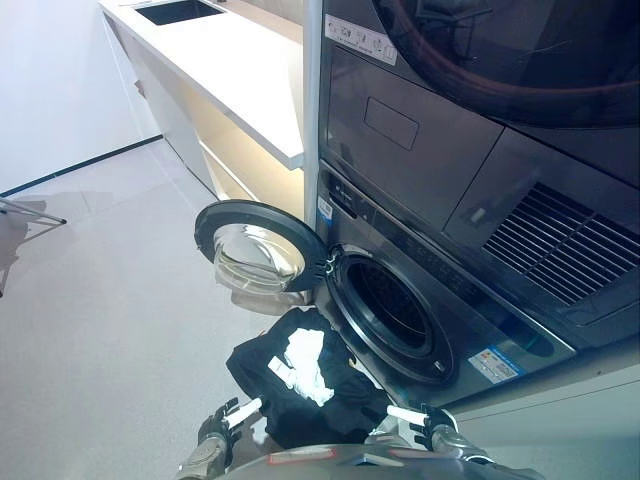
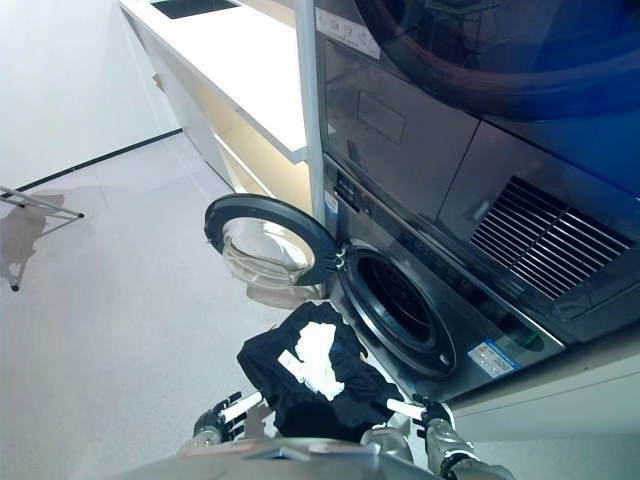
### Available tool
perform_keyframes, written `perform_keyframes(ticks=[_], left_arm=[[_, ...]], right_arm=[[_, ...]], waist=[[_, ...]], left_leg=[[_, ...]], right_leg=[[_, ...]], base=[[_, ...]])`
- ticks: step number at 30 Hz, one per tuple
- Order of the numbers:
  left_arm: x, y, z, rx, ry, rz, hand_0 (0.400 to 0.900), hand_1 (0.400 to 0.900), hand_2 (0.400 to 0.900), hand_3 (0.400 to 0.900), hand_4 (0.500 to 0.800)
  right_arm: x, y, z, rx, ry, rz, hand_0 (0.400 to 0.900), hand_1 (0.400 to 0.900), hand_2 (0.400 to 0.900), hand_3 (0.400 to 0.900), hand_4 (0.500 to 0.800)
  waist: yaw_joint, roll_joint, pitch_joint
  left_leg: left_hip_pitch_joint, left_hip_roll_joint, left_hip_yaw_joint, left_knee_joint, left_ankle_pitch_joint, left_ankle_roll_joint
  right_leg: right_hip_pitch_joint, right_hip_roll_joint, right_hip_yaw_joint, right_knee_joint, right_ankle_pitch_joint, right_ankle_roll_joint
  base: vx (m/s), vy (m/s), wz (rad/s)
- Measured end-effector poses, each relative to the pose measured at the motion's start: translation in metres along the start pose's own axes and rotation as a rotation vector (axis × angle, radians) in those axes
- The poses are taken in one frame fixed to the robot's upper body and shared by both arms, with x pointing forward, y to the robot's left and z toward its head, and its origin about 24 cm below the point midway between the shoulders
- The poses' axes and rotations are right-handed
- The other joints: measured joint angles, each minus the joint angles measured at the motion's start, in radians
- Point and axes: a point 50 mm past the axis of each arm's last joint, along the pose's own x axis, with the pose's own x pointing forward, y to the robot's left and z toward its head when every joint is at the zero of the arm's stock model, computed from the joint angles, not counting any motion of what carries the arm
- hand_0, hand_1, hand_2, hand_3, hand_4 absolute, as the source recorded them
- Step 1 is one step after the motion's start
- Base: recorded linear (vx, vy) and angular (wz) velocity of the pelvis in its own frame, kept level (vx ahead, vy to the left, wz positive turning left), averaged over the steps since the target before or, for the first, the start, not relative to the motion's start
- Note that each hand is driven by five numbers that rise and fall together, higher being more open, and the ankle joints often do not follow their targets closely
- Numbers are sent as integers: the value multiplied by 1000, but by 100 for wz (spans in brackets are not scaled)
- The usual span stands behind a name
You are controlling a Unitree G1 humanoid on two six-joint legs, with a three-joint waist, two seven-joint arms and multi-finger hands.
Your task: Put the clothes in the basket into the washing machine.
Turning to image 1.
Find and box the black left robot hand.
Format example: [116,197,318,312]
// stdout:
[197,396,263,446]

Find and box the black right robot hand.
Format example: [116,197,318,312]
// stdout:
[386,403,459,450]

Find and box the black garment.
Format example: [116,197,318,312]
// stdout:
[225,307,389,450]

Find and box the white garment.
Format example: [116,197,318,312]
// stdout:
[267,328,335,407]

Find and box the grey front-load washing machine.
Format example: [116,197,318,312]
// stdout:
[313,158,577,407]

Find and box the round washing machine door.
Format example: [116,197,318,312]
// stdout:
[194,198,329,292]

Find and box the grey robot torso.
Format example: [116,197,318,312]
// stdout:
[219,442,549,480]

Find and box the blue energy label sticker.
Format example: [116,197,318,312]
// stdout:
[468,348,519,385]

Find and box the metal rack leg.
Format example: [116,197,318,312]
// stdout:
[0,195,68,299]

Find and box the grey stacked dryer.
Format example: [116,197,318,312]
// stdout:
[317,0,640,351]

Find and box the white vertical cabinet panel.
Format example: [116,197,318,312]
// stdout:
[302,0,324,236]

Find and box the white counter with shelves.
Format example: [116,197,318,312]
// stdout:
[97,0,317,201]

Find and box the white warning label sticker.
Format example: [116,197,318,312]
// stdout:
[323,13,398,67]

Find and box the dark recessed sink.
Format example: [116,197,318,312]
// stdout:
[133,0,227,27]

